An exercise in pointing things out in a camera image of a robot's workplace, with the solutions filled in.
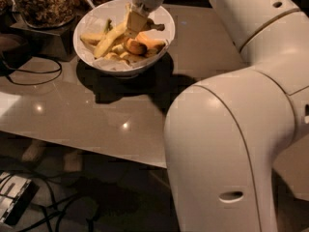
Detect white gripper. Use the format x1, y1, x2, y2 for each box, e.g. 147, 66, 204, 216
125, 0, 164, 38

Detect long yellow front banana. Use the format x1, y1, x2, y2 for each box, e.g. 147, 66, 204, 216
93, 17, 166, 60

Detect long yellow banana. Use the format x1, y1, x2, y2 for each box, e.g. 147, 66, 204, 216
93, 17, 166, 60
80, 5, 130, 46

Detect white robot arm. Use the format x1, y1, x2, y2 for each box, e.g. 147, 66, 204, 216
164, 0, 309, 232

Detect small orange right banana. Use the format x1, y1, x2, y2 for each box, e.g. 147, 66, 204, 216
135, 32, 166, 51

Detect small orange banana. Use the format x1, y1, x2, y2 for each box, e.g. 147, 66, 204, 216
135, 32, 166, 51
124, 39, 147, 55

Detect long yellow rear banana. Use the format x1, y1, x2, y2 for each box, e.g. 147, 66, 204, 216
80, 5, 130, 46

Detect white ceramic bowl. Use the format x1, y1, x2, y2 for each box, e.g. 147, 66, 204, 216
73, 0, 175, 78

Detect dark metal stand block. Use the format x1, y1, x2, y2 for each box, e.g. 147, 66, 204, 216
10, 17, 79, 62

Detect glass jar of nuts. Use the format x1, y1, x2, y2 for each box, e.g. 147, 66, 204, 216
14, 0, 75, 29

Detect dark round object left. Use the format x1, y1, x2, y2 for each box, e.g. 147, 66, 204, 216
0, 34, 32, 69

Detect black cable on table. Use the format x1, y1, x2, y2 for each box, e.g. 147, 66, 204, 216
0, 53, 63, 87

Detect black cables on floor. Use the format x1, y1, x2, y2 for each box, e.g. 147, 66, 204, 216
0, 155, 100, 232

